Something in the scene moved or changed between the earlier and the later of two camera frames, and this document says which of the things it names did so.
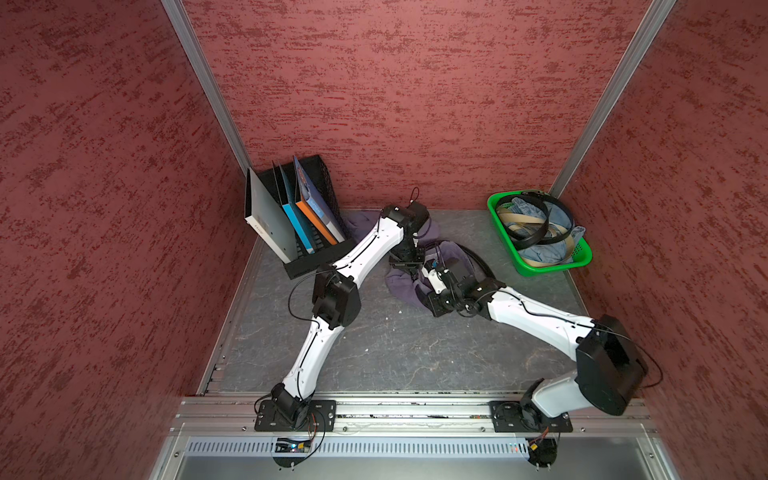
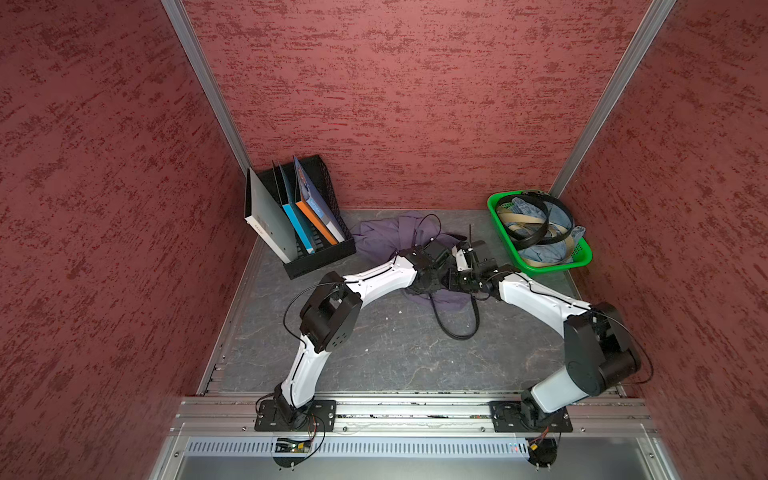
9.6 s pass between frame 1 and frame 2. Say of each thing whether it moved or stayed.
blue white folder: stayed
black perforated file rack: stayed
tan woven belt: stayed
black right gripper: moved
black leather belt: moved
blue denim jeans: stayed
